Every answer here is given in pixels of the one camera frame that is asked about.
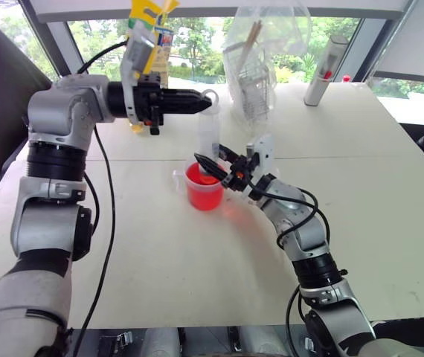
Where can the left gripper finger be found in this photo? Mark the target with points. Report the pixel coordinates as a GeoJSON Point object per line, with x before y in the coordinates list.
{"type": "Point", "coordinates": [182, 96]}
{"type": "Point", "coordinates": [182, 107]}

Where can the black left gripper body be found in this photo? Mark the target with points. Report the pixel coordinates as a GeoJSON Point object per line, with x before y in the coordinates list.
{"type": "Point", "coordinates": [148, 96]}

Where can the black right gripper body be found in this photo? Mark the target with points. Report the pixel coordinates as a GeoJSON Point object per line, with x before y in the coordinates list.
{"type": "Point", "coordinates": [240, 175]}

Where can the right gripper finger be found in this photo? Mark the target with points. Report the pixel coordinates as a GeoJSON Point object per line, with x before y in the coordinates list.
{"type": "Point", "coordinates": [212, 168]}
{"type": "Point", "coordinates": [230, 153]}

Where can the clear plastic bottle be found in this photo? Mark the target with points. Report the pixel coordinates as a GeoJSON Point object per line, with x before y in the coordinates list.
{"type": "Point", "coordinates": [208, 130]}

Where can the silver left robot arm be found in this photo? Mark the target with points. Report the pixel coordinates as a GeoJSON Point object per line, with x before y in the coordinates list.
{"type": "Point", "coordinates": [52, 111]}

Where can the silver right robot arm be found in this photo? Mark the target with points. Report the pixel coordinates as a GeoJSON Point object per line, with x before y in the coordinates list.
{"type": "Point", "coordinates": [308, 238]}

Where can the clear cup with red liquid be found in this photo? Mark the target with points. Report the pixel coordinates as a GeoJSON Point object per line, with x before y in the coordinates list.
{"type": "Point", "coordinates": [204, 195]}

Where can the yellow snack package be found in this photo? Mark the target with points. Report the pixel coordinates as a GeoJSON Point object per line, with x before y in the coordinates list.
{"type": "Point", "coordinates": [160, 44]}

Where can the wooden chopsticks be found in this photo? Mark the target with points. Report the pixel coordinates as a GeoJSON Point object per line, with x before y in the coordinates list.
{"type": "Point", "coordinates": [251, 42]}

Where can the silver cylindrical canister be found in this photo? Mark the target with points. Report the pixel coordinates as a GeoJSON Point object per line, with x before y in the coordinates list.
{"type": "Point", "coordinates": [321, 74]}

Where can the clear plastic bag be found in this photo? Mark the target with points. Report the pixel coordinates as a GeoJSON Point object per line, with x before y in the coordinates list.
{"type": "Point", "coordinates": [290, 37]}

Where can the red bottle cap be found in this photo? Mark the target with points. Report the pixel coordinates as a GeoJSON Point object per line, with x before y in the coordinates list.
{"type": "Point", "coordinates": [346, 78]}

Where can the dark padded seat back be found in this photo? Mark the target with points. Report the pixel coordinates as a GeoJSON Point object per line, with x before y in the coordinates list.
{"type": "Point", "coordinates": [0, 93]}

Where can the grey rounded shape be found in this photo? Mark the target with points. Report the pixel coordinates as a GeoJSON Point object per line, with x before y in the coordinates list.
{"type": "Point", "coordinates": [161, 342]}
{"type": "Point", "coordinates": [262, 342]}

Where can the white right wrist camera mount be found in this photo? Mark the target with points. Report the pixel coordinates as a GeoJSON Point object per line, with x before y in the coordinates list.
{"type": "Point", "coordinates": [266, 148]}

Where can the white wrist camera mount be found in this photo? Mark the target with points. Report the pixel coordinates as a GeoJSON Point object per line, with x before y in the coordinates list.
{"type": "Point", "coordinates": [266, 148]}
{"type": "Point", "coordinates": [130, 63]}

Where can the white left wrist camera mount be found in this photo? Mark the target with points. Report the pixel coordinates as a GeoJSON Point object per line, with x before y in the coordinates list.
{"type": "Point", "coordinates": [130, 63]}

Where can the dark window frame post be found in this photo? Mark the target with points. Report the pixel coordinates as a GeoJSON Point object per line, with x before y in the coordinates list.
{"type": "Point", "coordinates": [54, 41]}

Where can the grey window frame post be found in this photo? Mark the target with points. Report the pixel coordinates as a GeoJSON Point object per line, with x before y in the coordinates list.
{"type": "Point", "coordinates": [366, 48]}

